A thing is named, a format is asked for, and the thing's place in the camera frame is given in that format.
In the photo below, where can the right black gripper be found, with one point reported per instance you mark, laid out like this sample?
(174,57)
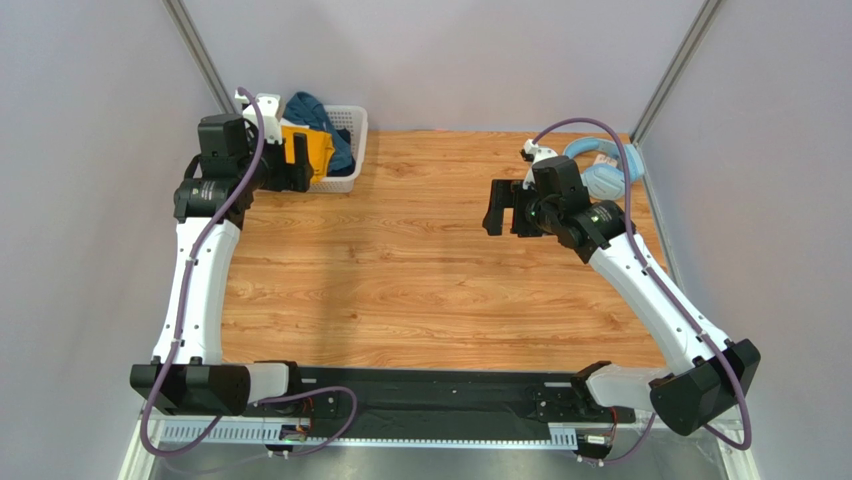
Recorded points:
(509,207)

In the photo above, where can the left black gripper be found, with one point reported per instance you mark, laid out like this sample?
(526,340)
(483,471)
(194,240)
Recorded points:
(292,177)

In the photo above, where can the yellow t shirt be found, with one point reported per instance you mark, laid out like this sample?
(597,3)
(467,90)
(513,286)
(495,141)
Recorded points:
(320,149)

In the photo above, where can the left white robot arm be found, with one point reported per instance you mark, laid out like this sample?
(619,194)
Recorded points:
(187,374)

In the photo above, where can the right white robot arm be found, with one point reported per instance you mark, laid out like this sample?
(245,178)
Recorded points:
(706,373)

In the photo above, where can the teal t shirt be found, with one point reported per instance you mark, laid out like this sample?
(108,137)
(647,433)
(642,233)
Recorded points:
(306,110)

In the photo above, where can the white plastic laundry basket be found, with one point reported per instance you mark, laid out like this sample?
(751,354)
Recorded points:
(353,119)

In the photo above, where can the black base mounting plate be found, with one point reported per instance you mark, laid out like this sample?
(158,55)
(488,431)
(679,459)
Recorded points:
(454,403)

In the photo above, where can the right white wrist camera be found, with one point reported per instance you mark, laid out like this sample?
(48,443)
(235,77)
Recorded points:
(532,153)

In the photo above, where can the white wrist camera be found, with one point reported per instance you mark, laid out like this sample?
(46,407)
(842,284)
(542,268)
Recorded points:
(532,153)
(269,114)

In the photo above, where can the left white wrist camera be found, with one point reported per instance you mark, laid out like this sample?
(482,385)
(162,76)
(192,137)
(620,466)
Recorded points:
(269,114)

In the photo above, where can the aluminium frame rail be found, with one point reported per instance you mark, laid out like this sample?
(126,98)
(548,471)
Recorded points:
(186,28)

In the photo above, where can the white slotted cable duct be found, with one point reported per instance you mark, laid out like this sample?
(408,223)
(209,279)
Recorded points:
(267,432)

